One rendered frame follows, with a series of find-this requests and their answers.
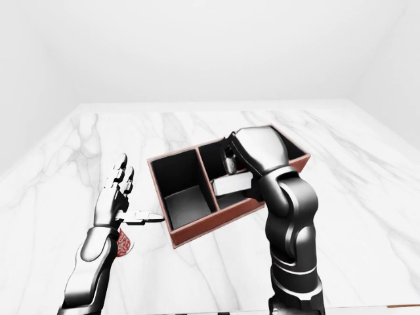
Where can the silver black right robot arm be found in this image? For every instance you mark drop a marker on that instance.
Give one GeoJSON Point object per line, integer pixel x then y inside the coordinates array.
{"type": "Point", "coordinates": [292, 229]}

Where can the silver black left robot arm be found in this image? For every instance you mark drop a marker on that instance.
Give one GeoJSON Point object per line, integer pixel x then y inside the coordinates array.
{"type": "Point", "coordinates": [90, 262]}

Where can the red-brown desk caddy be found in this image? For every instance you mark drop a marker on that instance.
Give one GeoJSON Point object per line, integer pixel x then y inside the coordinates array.
{"type": "Point", "coordinates": [203, 229]}

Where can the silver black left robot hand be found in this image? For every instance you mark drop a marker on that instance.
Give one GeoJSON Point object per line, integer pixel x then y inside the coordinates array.
{"type": "Point", "coordinates": [106, 206]}

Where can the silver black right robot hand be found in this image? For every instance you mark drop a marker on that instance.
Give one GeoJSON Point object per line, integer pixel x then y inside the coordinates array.
{"type": "Point", "coordinates": [262, 147]}

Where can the red patterned bowl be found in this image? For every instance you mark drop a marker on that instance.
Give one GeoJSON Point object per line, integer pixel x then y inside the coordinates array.
{"type": "Point", "coordinates": [124, 244]}

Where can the white book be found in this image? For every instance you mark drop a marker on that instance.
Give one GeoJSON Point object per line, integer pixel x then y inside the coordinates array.
{"type": "Point", "coordinates": [229, 185]}

